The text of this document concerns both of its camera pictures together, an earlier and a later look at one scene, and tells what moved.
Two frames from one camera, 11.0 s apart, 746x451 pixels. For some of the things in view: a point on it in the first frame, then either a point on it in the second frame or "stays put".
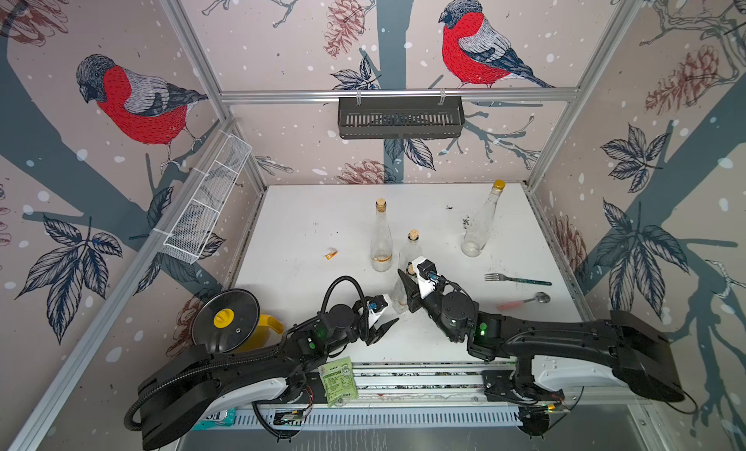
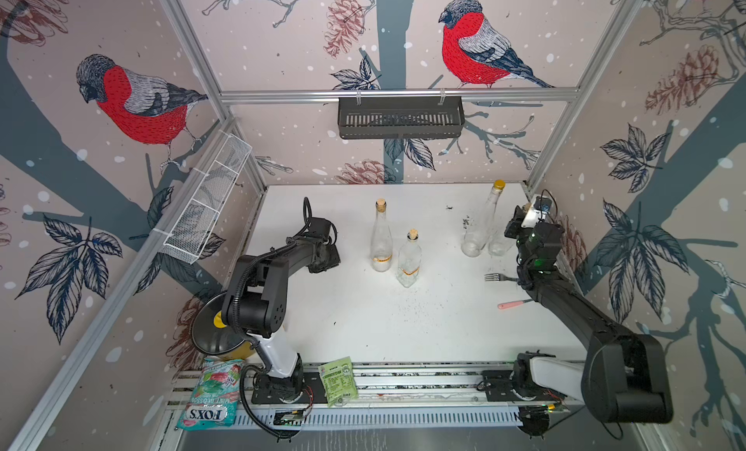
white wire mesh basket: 186,240 stays put
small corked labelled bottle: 400,298 to 499,246
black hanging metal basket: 376,118 stays put
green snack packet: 338,381 stays put
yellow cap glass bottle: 476,236 stays put
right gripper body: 434,305 to 525,236
